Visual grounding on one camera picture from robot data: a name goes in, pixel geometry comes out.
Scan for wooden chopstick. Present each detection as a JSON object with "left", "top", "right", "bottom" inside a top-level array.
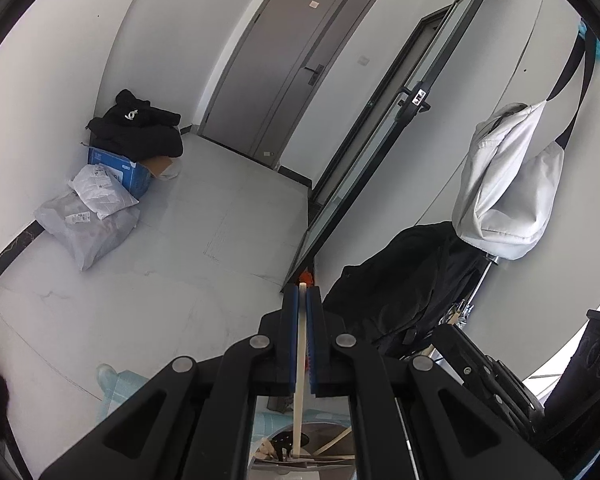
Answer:
[
  {"left": 313, "top": 426, "right": 352, "bottom": 457},
  {"left": 291, "top": 283, "right": 308, "bottom": 458}
]

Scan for orange object on floor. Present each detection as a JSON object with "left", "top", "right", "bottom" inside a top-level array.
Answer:
[{"left": 299, "top": 269, "right": 314, "bottom": 286}]

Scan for black backpack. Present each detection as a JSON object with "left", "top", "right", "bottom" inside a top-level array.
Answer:
[{"left": 323, "top": 221, "right": 486, "bottom": 358}]

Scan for white grey utensil holder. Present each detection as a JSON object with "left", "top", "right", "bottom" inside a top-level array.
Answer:
[{"left": 247, "top": 410, "right": 356, "bottom": 480}]

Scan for silver folded umbrella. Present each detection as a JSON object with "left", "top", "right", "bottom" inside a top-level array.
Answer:
[{"left": 440, "top": 254, "right": 501, "bottom": 330}]

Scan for teal plaid table mat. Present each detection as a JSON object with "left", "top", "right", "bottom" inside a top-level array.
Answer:
[{"left": 97, "top": 364, "right": 350, "bottom": 420}]

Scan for blue cardboard box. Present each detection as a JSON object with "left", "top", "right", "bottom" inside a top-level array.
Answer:
[{"left": 87, "top": 146, "right": 151, "bottom": 200}]

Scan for black framed glass door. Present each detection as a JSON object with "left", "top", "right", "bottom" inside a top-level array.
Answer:
[{"left": 283, "top": 0, "right": 484, "bottom": 285}]

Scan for white plastic parcel bag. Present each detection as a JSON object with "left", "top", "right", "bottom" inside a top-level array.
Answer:
[{"left": 69, "top": 164, "right": 138, "bottom": 220}]

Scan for grey plastic parcel bag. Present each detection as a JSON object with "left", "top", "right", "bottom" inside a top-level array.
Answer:
[{"left": 34, "top": 190, "right": 140, "bottom": 271}]

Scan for black clothes pile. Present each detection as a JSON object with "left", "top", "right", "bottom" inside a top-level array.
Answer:
[{"left": 86, "top": 89, "right": 183, "bottom": 162}]

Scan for grey entrance door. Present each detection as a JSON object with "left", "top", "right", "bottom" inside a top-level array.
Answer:
[{"left": 200, "top": 0, "right": 375, "bottom": 168}]

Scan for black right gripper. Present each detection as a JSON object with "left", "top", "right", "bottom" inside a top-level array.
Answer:
[{"left": 429, "top": 310, "right": 600, "bottom": 470}]

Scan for blue fluffy duster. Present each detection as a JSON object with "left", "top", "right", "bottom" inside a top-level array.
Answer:
[{"left": 579, "top": 20, "right": 600, "bottom": 61}]

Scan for white tote bag black straps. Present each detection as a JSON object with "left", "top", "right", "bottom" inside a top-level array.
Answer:
[{"left": 450, "top": 19, "right": 598, "bottom": 261}]

